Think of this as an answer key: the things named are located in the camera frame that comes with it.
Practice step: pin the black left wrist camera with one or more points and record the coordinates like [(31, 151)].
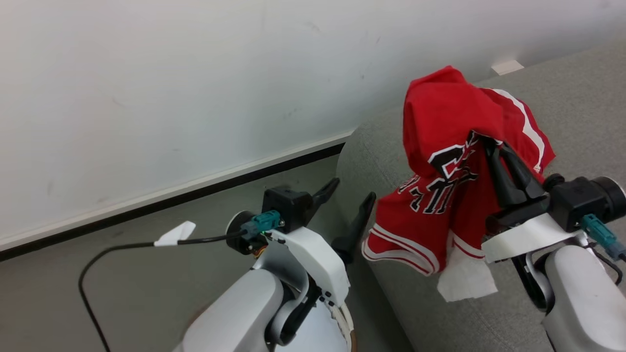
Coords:
[(286, 205)]

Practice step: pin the light grey fabric sofa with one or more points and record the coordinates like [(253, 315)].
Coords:
[(562, 112)]

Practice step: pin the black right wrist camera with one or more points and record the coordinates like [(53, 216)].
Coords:
[(582, 198)]

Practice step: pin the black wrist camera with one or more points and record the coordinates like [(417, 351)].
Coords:
[(286, 205), (582, 198)]

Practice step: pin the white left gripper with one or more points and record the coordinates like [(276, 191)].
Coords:
[(315, 259)]

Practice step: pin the red basketball jersey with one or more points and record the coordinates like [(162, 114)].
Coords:
[(440, 146)]

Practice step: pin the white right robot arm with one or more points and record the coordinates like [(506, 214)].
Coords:
[(582, 303)]

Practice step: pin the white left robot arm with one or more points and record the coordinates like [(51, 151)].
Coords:
[(254, 308)]

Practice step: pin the white cloth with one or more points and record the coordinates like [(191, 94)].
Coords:
[(464, 276)]

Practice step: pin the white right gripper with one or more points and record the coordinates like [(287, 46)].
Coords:
[(525, 234)]

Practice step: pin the small white wall plate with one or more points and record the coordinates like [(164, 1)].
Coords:
[(507, 67)]

